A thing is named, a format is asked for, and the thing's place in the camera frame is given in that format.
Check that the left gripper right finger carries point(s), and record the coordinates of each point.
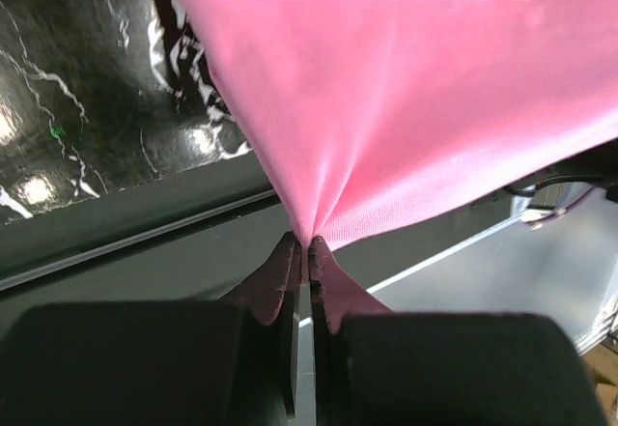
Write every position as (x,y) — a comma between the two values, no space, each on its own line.
(375,366)

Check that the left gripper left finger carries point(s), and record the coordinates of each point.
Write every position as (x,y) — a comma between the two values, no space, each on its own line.
(229,361)

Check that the light pink t-shirt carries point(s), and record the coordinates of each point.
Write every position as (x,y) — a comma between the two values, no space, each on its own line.
(372,115)

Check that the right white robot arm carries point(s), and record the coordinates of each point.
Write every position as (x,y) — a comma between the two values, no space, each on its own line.
(596,168)

